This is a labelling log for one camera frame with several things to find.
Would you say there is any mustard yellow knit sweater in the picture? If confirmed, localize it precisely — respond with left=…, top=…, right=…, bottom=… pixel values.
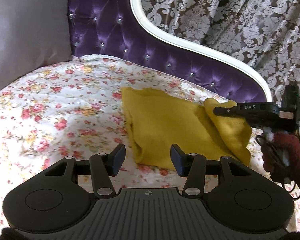
left=122, top=87, right=252, bottom=170

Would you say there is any dark red gloved hand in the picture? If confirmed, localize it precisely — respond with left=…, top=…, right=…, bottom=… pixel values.
left=261, top=127, right=300, bottom=186

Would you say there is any floral quilted bedspread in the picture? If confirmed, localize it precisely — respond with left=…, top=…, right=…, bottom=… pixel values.
left=0, top=54, right=300, bottom=233

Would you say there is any brown silver damask curtain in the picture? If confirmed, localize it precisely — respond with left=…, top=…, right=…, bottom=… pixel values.
left=142, top=0, right=300, bottom=101

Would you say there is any purple tufted white-framed headboard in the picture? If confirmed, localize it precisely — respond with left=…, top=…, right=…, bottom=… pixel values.
left=68, top=0, right=272, bottom=102

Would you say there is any grey square pillow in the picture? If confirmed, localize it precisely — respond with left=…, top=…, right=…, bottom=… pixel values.
left=0, top=0, right=71, bottom=90

